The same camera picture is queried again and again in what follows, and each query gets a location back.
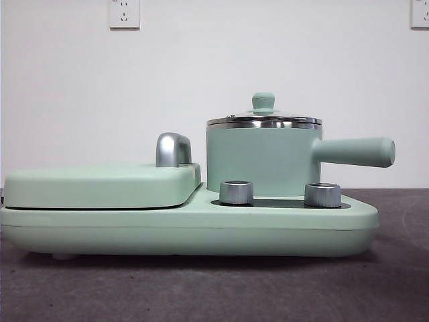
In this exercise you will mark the silver control knob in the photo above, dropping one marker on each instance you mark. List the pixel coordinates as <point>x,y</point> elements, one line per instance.
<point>322,195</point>
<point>236,192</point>

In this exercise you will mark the white wall socket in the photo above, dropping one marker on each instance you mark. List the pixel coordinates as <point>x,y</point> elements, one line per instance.
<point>420,13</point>
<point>124,13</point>

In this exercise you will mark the glass lid with green knob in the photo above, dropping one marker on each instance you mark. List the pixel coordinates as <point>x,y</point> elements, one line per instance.
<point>263,100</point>

